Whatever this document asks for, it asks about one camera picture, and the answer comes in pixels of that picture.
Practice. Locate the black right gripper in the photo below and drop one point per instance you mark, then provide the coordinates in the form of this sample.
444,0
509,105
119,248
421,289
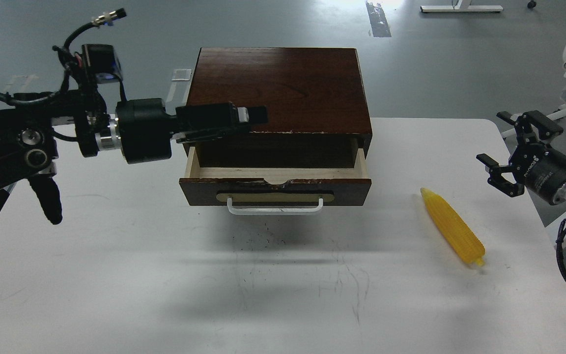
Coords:
534,164

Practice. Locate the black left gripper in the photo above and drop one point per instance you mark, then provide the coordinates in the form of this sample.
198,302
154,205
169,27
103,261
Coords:
146,130

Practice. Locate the wooden drawer with white handle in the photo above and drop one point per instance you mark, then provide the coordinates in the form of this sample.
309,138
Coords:
275,191

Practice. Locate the yellow corn cob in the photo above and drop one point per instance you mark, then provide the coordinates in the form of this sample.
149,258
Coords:
453,228

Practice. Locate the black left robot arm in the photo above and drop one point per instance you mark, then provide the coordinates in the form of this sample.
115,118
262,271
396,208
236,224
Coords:
91,109

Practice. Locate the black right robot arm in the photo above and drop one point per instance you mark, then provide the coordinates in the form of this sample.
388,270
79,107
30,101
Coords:
534,164

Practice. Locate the dark brown wooden cabinet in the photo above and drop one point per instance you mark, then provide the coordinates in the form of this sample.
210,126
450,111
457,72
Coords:
317,110

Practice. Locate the white stand base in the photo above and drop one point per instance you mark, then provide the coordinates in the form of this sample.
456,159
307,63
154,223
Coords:
462,6

